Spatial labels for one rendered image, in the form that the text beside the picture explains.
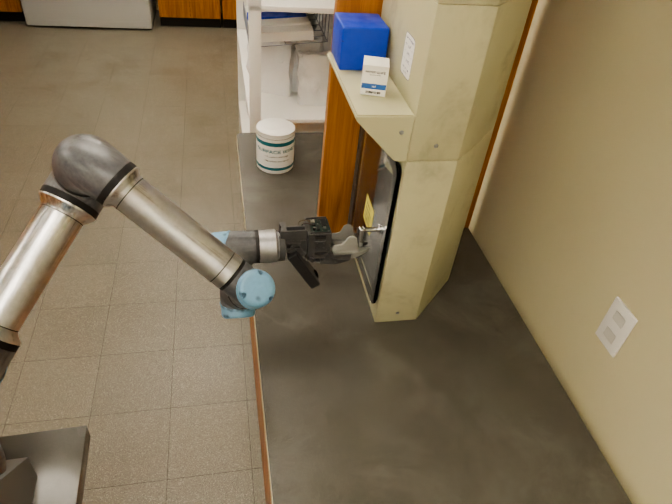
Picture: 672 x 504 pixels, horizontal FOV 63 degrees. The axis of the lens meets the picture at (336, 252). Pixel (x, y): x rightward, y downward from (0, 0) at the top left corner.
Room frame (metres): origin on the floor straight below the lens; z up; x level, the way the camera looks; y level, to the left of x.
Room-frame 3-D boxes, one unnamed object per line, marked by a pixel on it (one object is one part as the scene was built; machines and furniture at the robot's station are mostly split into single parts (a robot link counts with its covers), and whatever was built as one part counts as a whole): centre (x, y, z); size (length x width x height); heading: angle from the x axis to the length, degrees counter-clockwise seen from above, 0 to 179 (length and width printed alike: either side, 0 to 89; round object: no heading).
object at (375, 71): (1.06, -0.04, 1.54); 0.05 x 0.05 x 0.06; 0
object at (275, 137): (1.67, 0.25, 1.02); 0.13 x 0.13 x 0.15
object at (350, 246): (0.98, -0.03, 1.17); 0.09 x 0.03 x 0.06; 101
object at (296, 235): (0.98, 0.07, 1.17); 0.12 x 0.08 x 0.09; 105
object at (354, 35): (1.21, 0.00, 1.56); 0.10 x 0.10 x 0.09; 15
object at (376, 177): (1.12, -0.07, 1.19); 0.30 x 0.01 x 0.40; 15
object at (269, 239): (0.96, 0.15, 1.17); 0.08 x 0.05 x 0.08; 15
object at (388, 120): (1.11, -0.02, 1.46); 0.32 x 0.11 x 0.10; 15
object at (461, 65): (1.16, -0.20, 1.33); 0.32 x 0.25 x 0.77; 15
